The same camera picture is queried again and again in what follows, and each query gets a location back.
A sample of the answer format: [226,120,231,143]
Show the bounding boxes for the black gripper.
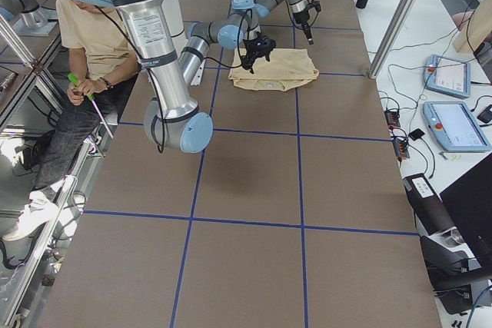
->
[241,35,276,74]
[293,2,314,45]

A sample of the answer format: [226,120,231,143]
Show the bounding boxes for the beige printed t-shirt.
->
[228,48,319,92]

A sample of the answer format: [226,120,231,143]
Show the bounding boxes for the upper blue teach pendant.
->
[423,54,471,98]

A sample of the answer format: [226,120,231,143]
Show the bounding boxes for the blue teach pendant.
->
[423,101,491,153]
[423,54,471,98]

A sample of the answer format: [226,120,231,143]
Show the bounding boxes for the seated person beige shirt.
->
[2,0,139,241]

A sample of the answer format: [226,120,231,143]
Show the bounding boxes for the lower blue teach pendant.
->
[423,101,491,153]

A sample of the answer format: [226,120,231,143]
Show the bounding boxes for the brown cardboard roll box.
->
[403,174,455,234]

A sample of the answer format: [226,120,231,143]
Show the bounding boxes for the black monitor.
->
[440,155,491,266]

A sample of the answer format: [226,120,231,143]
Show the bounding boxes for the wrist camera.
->
[307,0,321,13]

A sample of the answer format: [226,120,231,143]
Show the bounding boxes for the aluminium frame post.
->
[367,0,416,79]

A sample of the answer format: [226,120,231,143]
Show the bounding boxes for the green handled tool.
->
[68,72,114,139]

